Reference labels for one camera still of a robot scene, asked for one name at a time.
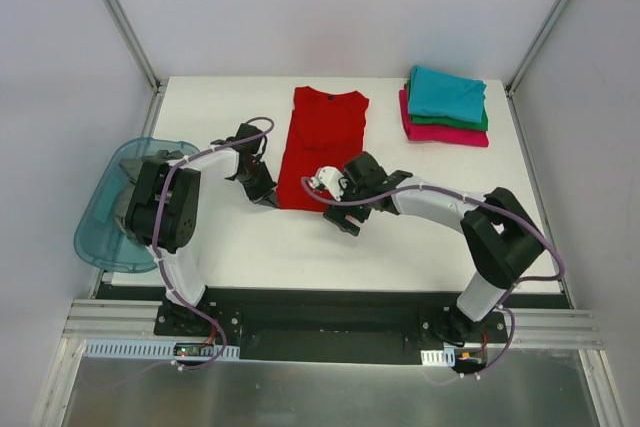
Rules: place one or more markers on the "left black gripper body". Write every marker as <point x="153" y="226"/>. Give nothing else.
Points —
<point x="261" y="189"/>

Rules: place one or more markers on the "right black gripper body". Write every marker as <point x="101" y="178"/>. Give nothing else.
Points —
<point x="345" y="217"/>

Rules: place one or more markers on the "red t shirt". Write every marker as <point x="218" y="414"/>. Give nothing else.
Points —
<point x="325" y="130"/>

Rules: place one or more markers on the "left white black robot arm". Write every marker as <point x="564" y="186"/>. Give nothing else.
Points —
<point x="164" y="206"/>

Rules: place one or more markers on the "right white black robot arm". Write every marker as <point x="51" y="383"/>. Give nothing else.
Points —
<point x="501" y="237"/>

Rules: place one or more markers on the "pink folded t shirt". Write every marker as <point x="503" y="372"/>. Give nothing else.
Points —
<point x="437" y="132"/>

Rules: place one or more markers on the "green folded t shirt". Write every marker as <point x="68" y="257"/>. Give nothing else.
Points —
<point x="481" y="126"/>

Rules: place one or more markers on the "teal folded t shirt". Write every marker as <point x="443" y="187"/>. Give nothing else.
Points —
<point x="437" y="94"/>

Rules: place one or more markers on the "grey crumpled t shirt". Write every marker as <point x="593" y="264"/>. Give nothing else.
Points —
<point x="131" y="168"/>

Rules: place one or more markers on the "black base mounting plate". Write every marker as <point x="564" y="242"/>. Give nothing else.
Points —
<point x="378" y="328"/>

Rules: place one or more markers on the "blue plastic bin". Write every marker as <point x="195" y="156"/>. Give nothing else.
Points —
<point x="98" y="240"/>

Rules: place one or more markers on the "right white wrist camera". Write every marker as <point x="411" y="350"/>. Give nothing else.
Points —
<point x="329" y="179"/>

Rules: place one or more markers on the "right white cable duct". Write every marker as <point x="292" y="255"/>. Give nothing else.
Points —
<point x="438" y="358"/>

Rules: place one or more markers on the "white cable duct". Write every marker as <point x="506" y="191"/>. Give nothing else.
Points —
<point x="438" y="358"/>
<point x="158" y="350"/>

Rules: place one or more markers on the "left white cable duct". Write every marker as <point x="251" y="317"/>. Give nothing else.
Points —
<point x="158" y="350"/>

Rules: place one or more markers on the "left aluminium frame post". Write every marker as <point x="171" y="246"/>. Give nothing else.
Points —
<point x="132" y="43"/>

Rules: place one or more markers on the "aluminium frame post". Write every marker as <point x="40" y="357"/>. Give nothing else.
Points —
<point x="132" y="43"/>
<point x="542" y="35"/>

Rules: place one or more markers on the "right aluminium frame post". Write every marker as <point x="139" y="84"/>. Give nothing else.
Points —
<point x="542" y="35"/>

